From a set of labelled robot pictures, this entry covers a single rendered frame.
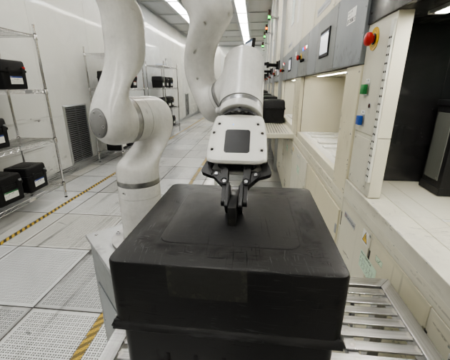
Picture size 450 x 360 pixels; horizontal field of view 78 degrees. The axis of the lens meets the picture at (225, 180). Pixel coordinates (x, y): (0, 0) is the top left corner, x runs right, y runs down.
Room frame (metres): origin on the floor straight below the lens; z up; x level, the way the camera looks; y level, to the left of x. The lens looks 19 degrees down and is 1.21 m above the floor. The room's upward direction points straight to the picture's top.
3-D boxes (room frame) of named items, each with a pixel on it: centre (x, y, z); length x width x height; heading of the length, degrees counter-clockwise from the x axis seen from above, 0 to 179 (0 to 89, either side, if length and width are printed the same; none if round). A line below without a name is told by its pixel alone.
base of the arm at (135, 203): (0.77, 0.25, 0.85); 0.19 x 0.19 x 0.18
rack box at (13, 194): (2.42, 2.08, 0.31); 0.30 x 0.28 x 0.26; 170
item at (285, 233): (0.41, -0.01, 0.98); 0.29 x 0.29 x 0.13; 83
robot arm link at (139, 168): (0.80, 0.23, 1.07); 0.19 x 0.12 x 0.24; 148
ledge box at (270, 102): (3.45, -0.58, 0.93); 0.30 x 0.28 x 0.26; 171
